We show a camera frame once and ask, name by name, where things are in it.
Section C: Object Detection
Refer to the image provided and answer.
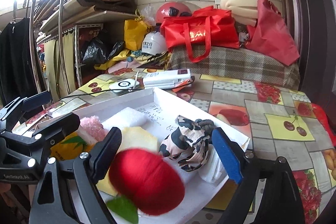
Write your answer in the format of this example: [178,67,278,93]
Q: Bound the yellow bag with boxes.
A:
[124,19,151,51]

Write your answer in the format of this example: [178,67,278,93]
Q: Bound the black plastic bag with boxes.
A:
[81,38,108,64]
[106,40,125,59]

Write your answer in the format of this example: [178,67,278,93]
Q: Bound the black hanging garment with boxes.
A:
[0,17,40,109]

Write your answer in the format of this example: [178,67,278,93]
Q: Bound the red plastic bag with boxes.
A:
[245,0,300,65]

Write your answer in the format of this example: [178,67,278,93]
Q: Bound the grey panelled door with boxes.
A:
[270,0,336,98]

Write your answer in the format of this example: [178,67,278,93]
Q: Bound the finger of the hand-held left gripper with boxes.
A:
[16,112,80,151]
[0,91,51,132]

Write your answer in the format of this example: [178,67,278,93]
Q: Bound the red tote bag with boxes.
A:
[160,6,240,63]

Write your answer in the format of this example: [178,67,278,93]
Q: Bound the yellow tissue pack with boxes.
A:
[50,132,92,161]

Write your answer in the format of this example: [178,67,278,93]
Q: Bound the plaid covered box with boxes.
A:
[168,45,301,89]

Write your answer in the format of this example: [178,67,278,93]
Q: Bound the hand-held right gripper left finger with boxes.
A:
[29,126,122,224]

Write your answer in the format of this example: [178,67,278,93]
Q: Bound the angle iron shelf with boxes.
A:
[39,5,137,90]

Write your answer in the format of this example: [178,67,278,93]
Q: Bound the cow print cloth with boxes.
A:
[158,115,210,172]

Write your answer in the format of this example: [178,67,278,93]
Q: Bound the white power bank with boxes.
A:
[143,68,192,89]

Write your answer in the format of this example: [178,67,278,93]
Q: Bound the yellow cloth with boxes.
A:
[94,49,171,71]

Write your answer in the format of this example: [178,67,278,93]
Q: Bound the pale yellow sponge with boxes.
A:
[121,126,159,153]

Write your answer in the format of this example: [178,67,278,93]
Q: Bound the yellow green scouring sponge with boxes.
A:
[96,177,118,197]

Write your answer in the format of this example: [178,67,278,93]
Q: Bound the chrome clothes rack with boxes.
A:
[13,0,79,98]

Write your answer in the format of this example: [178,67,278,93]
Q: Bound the beige curtain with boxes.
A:
[43,32,76,101]

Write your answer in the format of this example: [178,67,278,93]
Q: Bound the white round device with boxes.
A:
[109,78,141,94]

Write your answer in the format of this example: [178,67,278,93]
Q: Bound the clear plastic bag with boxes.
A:
[140,6,156,26]

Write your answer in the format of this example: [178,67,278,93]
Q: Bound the white tissue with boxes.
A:
[198,152,227,184]

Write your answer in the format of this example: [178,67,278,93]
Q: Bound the cream foam pieces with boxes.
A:
[220,0,259,26]

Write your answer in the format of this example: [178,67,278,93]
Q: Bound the white cardboard tray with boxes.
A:
[35,87,251,224]

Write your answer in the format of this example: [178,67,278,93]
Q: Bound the white helmet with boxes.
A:
[142,31,168,55]

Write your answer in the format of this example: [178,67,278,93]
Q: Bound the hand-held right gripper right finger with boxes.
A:
[211,127,306,224]

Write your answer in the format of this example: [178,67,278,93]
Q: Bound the white foam piece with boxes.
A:
[101,107,151,130]

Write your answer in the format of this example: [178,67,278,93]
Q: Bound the pink helmet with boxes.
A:
[155,2,193,24]

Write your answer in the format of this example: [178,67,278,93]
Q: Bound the pink plush towel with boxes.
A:
[79,115,108,144]

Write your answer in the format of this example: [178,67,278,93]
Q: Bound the grey knotted rope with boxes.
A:
[196,119,214,135]

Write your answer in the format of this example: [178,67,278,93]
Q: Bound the white cable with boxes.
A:
[133,70,141,89]

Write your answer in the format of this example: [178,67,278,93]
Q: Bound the red plush apple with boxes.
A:
[106,148,185,224]

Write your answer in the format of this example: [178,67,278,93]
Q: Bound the fruit print tablecloth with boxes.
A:
[13,68,336,224]

